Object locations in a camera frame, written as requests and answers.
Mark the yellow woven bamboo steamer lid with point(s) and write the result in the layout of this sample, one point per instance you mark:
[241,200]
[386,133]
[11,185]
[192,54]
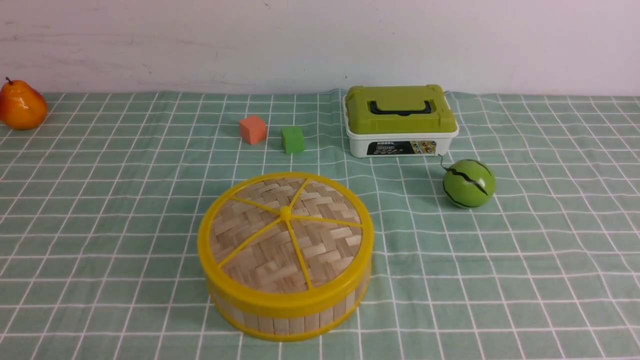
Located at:
[286,244]

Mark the orange foam cube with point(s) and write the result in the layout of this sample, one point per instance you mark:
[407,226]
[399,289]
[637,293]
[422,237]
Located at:
[252,129]

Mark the yellow bamboo steamer basket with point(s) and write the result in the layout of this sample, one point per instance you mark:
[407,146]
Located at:
[290,328]

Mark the green toy watermelon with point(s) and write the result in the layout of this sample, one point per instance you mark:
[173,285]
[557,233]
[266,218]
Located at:
[468,183]

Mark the green and white storage box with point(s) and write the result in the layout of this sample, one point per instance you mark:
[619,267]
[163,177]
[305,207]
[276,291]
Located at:
[398,121]

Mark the orange toy pear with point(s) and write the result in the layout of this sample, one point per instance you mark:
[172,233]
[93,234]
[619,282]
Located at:
[21,106]

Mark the green foam cube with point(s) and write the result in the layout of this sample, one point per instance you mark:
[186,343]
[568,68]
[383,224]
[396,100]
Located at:
[292,139]

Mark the green checkered tablecloth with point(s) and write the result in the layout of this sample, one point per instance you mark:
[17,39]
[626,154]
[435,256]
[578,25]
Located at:
[100,206]

